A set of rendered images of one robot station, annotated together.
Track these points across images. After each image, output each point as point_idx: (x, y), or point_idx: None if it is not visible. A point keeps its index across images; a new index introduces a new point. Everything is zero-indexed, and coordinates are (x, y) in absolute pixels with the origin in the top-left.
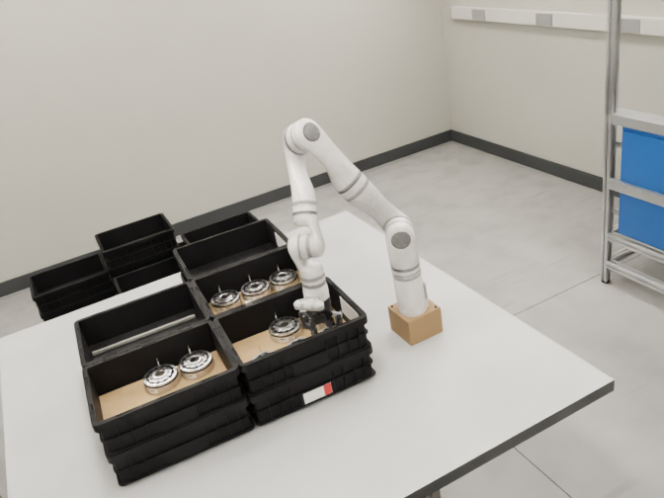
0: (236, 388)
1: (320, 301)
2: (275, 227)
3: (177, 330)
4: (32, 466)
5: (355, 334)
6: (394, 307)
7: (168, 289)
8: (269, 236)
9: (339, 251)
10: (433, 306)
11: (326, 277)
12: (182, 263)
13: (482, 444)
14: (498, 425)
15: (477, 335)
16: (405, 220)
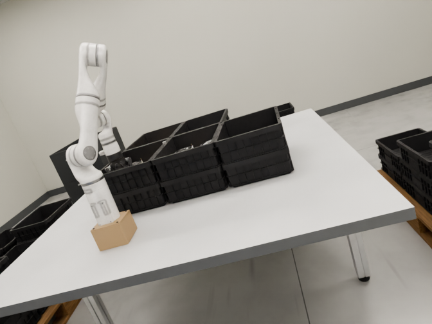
0: None
1: (100, 151)
2: (253, 130)
3: (175, 132)
4: None
5: None
6: (123, 212)
7: (222, 119)
8: (279, 140)
9: (285, 204)
10: (96, 227)
11: (147, 161)
12: (248, 114)
13: (29, 249)
14: (26, 256)
15: (72, 267)
16: (71, 148)
